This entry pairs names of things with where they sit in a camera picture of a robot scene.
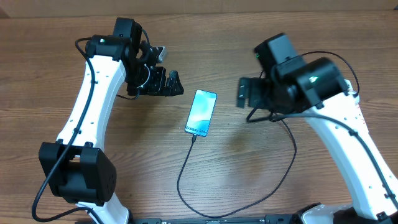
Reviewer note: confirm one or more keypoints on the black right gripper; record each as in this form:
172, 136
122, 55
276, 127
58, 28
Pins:
255, 88

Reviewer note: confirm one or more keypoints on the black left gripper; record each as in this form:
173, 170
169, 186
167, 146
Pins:
158, 86

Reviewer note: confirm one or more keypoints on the Samsung Galaxy smartphone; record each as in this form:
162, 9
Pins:
201, 112

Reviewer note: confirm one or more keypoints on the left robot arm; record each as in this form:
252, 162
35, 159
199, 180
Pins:
75, 165

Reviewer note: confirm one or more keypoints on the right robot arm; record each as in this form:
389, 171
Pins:
317, 92

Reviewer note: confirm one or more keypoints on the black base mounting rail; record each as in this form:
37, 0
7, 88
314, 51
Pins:
268, 219

